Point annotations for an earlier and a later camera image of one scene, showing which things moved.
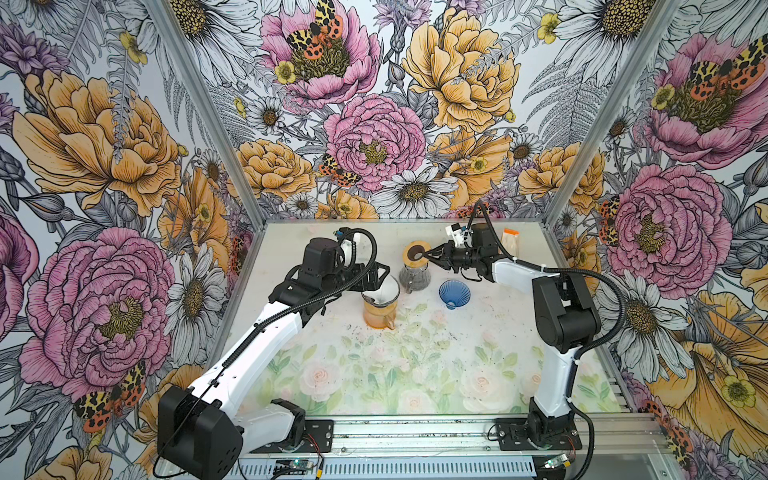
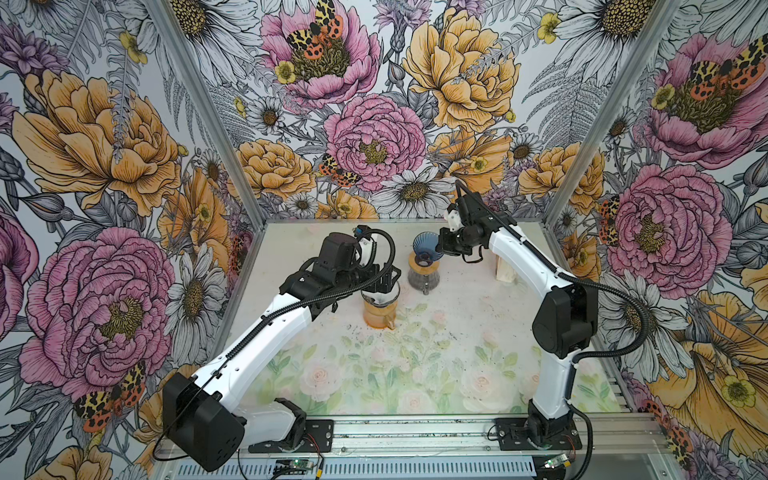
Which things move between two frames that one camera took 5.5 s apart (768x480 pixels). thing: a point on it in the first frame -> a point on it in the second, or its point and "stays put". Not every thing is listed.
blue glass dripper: [454, 293] -> [425, 248]
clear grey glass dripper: [385, 294] stays put
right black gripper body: [455, 257] -> [458, 242]
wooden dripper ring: [416, 263] -> [424, 270]
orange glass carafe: [380, 317] stays put
